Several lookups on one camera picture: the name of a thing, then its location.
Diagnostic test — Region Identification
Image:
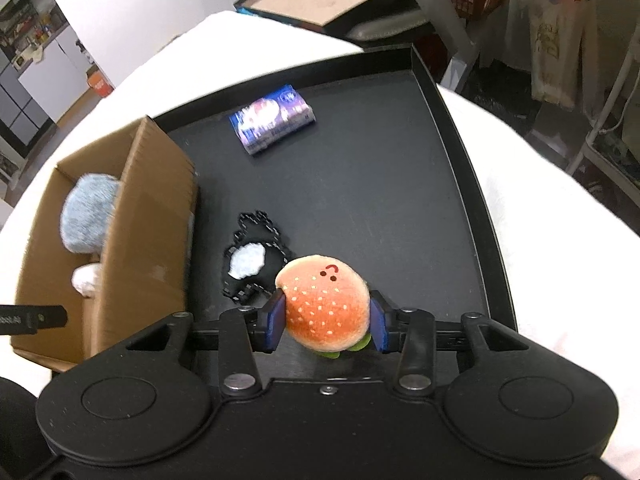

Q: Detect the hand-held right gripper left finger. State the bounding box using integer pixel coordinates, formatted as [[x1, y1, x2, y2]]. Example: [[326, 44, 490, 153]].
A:
[[125, 293, 288, 395]]

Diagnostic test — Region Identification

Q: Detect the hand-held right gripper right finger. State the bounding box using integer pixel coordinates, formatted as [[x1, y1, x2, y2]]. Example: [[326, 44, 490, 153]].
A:
[[370, 290, 532, 394]]

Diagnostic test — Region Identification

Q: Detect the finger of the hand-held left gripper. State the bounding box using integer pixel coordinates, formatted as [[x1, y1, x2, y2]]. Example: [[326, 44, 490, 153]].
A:
[[0, 304, 68, 336]]

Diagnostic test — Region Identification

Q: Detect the hamburger plush toy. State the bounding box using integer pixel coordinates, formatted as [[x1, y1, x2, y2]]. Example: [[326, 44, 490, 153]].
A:
[[274, 254, 373, 359]]

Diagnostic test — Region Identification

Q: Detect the white soft wad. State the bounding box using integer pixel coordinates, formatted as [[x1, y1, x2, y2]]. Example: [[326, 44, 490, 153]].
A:
[[71, 262, 103, 299]]

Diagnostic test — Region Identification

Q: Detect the blue fluffy plush ball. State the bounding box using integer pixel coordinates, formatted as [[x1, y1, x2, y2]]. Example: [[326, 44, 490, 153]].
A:
[[59, 174, 123, 254]]

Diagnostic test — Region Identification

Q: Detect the black shallow tray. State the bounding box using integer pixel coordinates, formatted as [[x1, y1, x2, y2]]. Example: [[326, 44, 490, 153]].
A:
[[150, 42, 519, 386]]

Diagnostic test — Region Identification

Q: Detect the brown cardboard box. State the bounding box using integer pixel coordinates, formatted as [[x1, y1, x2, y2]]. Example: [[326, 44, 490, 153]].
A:
[[10, 116, 201, 373]]

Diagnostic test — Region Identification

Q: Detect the black plush with white patch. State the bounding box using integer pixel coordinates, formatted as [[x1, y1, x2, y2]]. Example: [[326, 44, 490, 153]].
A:
[[220, 210, 292, 307]]

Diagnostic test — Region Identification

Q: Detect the blue purple tissue pack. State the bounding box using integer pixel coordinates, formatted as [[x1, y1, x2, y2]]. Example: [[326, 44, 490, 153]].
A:
[[228, 84, 317, 157]]

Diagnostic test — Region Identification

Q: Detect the white cabinet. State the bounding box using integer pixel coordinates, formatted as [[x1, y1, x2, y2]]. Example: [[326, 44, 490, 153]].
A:
[[17, 25, 101, 127]]

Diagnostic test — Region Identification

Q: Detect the orange box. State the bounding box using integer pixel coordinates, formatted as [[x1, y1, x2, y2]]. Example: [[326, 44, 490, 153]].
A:
[[86, 71, 116, 99]]

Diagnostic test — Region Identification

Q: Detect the kitchen shelf with bottles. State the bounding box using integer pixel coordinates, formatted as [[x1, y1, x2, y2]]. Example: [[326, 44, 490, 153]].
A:
[[0, 0, 71, 72]]

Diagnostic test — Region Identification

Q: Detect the white metal rack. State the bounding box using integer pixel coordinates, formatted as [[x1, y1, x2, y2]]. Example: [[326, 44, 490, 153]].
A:
[[565, 25, 640, 192]]

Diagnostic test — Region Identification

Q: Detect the grey chair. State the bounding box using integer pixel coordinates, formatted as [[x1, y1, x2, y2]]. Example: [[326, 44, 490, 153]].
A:
[[345, 9, 434, 44]]

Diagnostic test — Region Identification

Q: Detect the cream tote bag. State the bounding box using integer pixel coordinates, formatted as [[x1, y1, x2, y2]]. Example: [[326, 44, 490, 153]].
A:
[[505, 0, 602, 111]]

